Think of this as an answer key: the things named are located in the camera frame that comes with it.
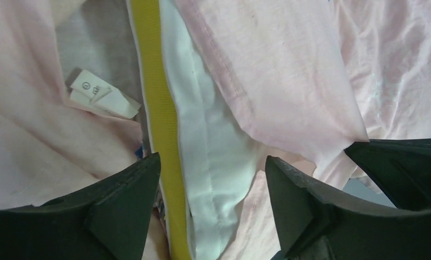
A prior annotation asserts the white pillow with yellow edge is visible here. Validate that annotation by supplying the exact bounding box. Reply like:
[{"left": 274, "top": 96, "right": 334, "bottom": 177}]
[{"left": 56, "top": 0, "right": 263, "bottom": 260}]

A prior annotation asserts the pink pillow with princess print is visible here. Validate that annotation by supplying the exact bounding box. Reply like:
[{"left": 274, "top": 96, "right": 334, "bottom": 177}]
[{"left": 0, "top": 1, "right": 431, "bottom": 259}]

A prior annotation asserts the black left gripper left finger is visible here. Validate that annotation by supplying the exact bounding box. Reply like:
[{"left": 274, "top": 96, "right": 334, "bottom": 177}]
[{"left": 0, "top": 153, "right": 161, "bottom": 259}]

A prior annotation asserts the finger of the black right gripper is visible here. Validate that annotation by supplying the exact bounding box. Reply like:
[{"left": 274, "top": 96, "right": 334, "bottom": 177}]
[{"left": 344, "top": 139, "right": 431, "bottom": 211}]

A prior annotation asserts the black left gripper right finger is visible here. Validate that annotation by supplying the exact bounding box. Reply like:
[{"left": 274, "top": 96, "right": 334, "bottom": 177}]
[{"left": 265, "top": 156, "right": 431, "bottom": 259}]

